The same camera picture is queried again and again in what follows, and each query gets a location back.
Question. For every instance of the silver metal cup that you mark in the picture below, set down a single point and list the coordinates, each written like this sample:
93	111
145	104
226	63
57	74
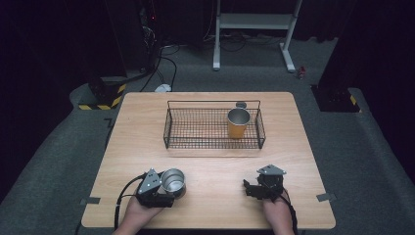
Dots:
173	181

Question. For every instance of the orange cup with metal inside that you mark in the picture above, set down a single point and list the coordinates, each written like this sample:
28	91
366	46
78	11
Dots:
238	125

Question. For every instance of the grey tape strip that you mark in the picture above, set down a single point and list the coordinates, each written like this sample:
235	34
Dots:
326	197
90	200

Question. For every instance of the white metal stand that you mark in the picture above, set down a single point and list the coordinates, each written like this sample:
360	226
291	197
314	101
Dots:
254	23

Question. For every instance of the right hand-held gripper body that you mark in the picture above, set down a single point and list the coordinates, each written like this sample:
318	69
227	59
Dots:
270	182

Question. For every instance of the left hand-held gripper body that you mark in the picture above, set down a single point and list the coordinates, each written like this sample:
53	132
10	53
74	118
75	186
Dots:
150	189

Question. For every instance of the black yellow striped base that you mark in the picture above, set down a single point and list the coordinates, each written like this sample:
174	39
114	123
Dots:
103	96

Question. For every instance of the person's left hand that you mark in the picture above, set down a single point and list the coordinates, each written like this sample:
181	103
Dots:
140	212

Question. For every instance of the small red object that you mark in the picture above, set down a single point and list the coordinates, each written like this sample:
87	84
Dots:
301	72

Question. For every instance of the small grey round disc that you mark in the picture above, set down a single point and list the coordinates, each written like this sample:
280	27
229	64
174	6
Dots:
240	104

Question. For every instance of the dark box with yellow stripe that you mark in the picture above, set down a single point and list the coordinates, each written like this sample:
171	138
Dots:
336	98

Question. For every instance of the person's right hand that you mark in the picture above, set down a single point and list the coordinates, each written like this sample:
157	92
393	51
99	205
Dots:
276	209

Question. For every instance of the white power adapter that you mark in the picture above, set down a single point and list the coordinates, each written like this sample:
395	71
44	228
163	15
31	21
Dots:
163	87

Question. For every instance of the black computer tower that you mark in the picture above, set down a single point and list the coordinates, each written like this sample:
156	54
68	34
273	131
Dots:
143	32

